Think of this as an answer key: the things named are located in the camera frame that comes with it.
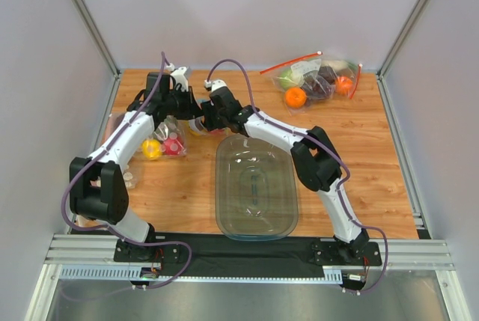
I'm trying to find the fake purple grapes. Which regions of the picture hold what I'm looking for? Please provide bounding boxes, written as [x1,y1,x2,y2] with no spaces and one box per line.
[301,66,336,101]

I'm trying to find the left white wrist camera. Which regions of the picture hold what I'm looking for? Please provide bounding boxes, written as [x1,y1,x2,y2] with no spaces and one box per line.
[170,66,191,92]

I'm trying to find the red zip bag back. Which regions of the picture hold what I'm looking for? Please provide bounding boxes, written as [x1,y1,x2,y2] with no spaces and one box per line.
[260,51,362,114]

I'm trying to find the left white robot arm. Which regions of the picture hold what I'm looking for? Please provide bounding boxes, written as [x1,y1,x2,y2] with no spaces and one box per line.
[65,67,203,244]

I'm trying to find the yellow fake lemon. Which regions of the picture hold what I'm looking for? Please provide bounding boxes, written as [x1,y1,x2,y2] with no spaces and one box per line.
[189,129,203,136]

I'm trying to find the black base strip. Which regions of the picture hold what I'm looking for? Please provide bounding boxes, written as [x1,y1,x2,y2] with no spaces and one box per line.
[114,233,385,278]

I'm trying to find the orange fake tangerine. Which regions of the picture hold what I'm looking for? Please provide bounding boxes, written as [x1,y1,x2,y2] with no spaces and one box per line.
[284,87,307,108]

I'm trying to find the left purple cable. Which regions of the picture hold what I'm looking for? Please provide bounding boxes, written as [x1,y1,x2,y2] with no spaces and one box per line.
[61,50,194,292]

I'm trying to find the clear plastic tub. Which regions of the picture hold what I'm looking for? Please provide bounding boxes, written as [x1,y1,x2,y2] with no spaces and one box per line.
[215,135,299,242]

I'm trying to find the blue zip top bag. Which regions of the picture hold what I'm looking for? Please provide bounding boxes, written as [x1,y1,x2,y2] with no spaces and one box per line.
[186,117,229,136]

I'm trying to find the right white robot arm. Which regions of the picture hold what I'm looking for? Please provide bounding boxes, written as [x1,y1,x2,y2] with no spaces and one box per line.
[201,79,369,258]

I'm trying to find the clear bag far left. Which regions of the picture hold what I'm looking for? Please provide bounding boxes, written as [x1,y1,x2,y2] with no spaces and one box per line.
[103,112,144,189]

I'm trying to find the red spotted fake mushroom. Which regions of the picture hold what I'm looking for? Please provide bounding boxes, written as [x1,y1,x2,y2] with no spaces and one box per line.
[162,135,185,156]

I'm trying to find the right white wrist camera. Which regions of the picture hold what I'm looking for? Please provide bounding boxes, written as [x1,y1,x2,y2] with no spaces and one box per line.
[204,79,227,93]

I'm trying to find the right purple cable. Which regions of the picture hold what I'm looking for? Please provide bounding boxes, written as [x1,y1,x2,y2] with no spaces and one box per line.
[206,58,390,296]

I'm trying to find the green fake cabbage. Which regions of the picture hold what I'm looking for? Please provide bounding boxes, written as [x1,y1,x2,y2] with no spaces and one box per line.
[278,69,303,91]

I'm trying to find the yellow fake pepper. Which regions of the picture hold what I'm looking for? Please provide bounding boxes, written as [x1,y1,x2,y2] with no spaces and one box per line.
[141,138,162,160]

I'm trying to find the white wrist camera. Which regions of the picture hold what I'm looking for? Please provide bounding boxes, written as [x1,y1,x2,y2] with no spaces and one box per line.
[204,79,227,93]
[170,66,191,92]

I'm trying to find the purple cable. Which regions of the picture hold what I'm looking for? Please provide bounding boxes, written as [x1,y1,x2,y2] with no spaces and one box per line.
[206,58,390,296]
[61,50,194,292]

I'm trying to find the clear bag with mushroom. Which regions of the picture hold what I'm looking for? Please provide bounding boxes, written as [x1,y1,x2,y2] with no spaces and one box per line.
[138,116,187,161]

